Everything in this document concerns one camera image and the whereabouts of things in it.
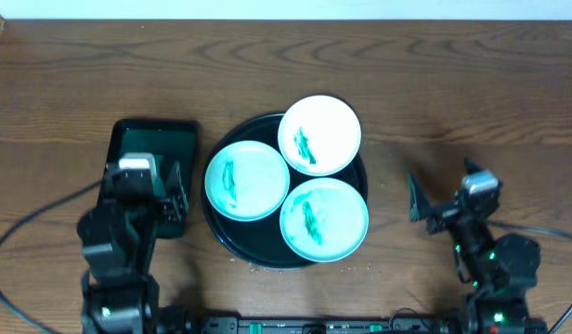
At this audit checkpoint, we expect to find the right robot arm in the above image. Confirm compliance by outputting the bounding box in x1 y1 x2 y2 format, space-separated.
408 159 547 333

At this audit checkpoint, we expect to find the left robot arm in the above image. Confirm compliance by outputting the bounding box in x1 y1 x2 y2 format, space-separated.
77 163 197 334

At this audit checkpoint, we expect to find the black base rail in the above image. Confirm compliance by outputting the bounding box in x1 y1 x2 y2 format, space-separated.
197 314 462 334

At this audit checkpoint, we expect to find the dark green rectangular tray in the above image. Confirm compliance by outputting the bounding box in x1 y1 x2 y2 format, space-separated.
105 118 200 239

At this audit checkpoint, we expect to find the stained white plate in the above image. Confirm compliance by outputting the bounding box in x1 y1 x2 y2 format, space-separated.
204 140 290 222
278 95 361 176
279 177 370 263

